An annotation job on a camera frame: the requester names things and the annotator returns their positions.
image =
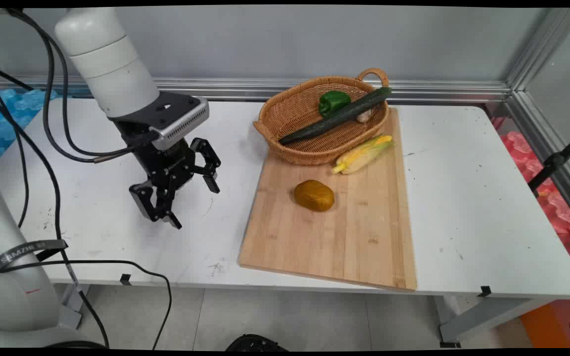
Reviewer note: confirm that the small pale garlic bulb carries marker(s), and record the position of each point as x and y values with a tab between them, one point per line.
364	116

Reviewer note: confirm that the woven wicker basket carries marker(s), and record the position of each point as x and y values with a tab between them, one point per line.
309	148

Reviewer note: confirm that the brown yellow potato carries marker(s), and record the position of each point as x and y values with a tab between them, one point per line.
313	196

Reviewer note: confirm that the bamboo cutting board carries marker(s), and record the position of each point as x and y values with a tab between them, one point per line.
329	232

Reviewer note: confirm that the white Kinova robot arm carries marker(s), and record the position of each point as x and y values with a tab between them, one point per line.
107	64

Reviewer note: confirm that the small black table clip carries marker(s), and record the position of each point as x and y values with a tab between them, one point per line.
125	279
484	291

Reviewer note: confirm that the black round object on floor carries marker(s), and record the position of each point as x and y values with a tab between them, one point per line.
255	343

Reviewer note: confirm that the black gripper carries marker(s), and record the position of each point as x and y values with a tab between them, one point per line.
166	163

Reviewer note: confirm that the yellow corn cob with husk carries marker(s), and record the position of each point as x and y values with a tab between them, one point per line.
364	154

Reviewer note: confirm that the long dark green cucumber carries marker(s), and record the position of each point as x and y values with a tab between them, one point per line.
324	123

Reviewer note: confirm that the green bell pepper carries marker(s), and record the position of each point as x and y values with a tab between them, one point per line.
333	101

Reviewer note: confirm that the red foam floor mat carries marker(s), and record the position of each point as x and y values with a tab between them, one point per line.
557	207

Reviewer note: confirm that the black tripod stand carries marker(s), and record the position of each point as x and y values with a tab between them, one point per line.
554	160

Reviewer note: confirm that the aluminium enclosure frame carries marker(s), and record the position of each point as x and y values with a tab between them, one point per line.
463	91

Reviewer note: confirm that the grey metal table leg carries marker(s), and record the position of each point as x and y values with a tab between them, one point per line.
483	321
72	304

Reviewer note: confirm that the blue foam floor mat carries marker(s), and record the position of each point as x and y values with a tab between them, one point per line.
3	123

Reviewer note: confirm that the black silver wrist camera box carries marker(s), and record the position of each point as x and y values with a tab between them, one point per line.
181	121

